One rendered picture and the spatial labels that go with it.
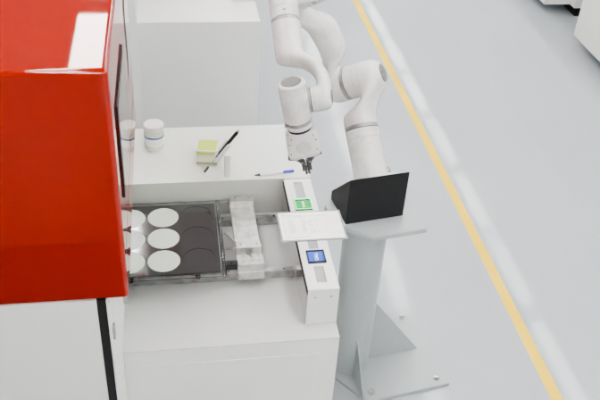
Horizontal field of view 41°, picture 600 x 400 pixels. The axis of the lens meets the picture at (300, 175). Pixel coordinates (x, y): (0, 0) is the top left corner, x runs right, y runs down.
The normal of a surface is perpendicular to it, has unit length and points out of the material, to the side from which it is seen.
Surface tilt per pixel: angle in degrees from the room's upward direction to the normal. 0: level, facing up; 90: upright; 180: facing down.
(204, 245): 0
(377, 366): 0
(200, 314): 0
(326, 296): 90
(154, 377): 90
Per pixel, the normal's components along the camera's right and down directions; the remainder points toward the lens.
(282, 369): 0.15, 0.58
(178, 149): 0.05, -0.82
